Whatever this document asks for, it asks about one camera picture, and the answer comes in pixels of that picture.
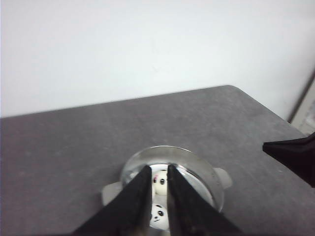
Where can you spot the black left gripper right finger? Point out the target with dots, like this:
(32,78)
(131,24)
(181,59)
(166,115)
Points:
(189,214)

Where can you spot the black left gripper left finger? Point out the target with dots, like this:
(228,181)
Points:
(128,214)

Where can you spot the panda bun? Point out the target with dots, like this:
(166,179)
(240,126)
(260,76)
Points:
(159,217)
(160,182)

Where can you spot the stainless steel steamer pot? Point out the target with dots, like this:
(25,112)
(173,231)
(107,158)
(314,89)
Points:
(209,182)

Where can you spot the black object at table edge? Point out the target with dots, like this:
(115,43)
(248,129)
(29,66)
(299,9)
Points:
(298,155)

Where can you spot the white cabinet at right edge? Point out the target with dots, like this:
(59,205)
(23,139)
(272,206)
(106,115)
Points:
(303,114)

